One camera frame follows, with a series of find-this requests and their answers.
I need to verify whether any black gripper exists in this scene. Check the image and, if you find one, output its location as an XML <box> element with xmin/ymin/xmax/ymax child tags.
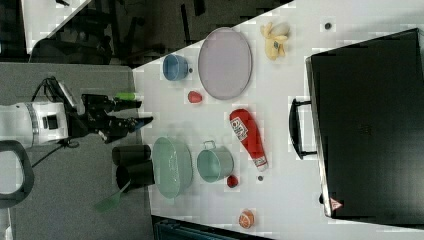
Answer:
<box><xmin>68</xmin><ymin>94</ymin><xmax>154</xmax><ymax>143</ymax></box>

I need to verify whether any red plush ketchup bottle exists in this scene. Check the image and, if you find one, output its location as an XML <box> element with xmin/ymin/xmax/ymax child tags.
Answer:
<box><xmin>229</xmin><ymin>109</ymin><xmax>268</xmax><ymax>172</ymax></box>

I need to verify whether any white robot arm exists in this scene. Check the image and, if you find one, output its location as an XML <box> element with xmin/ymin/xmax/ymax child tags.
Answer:
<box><xmin>1</xmin><ymin>94</ymin><xmax>153</xmax><ymax>148</ymax></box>

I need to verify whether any green oval strainer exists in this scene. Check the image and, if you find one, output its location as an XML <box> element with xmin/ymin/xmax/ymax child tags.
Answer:
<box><xmin>152</xmin><ymin>137</ymin><xmax>193</xmax><ymax>199</ymax></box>

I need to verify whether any green marker pen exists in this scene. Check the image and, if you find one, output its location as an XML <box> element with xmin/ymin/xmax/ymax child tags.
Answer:
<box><xmin>115</xmin><ymin>92</ymin><xmax>139</xmax><ymax>101</ymax></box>

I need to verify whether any blue cup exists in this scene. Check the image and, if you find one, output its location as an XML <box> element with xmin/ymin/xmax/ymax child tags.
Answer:
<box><xmin>162</xmin><ymin>54</ymin><xmax>189</xmax><ymax>81</ymax></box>

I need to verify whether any red strawberry toy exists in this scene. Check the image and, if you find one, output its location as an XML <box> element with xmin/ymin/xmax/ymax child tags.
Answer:
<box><xmin>188</xmin><ymin>91</ymin><xmax>203</xmax><ymax>104</ymax></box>

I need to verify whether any green spatula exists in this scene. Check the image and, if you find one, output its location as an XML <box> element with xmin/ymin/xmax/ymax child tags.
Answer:
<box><xmin>94</xmin><ymin>181</ymin><xmax>130</xmax><ymax>213</ymax></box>

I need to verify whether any large grey plate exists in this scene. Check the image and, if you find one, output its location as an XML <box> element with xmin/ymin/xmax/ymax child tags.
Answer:
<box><xmin>198</xmin><ymin>27</ymin><xmax>252</xmax><ymax>100</ymax></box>

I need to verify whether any small red fruit toy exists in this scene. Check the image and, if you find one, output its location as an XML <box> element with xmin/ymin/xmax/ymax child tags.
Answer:
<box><xmin>227</xmin><ymin>175</ymin><xmax>239</xmax><ymax>188</ymax></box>

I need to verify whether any orange slice toy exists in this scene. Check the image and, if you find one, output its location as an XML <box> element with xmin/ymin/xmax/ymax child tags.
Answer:
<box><xmin>238</xmin><ymin>209</ymin><xmax>255</xmax><ymax>229</ymax></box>

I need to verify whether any black toaster oven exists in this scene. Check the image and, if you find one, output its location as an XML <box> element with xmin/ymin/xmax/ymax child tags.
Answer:
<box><xmin>305</xmin><ymin>28</ymin><xmax>424</xmax><ymax>229</ymax></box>

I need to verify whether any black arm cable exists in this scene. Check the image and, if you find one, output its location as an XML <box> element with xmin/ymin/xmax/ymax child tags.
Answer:
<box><xmin>30</xmin><ymin>76</ymin><xmax>81</xmax><ymax>168</ymax></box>

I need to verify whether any green pot with handle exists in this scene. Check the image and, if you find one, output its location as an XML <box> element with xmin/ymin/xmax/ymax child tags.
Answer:
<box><xmin>197</xmin><ymin>140</ymin><xmax>234</xmax><ymax>183</ymax></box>

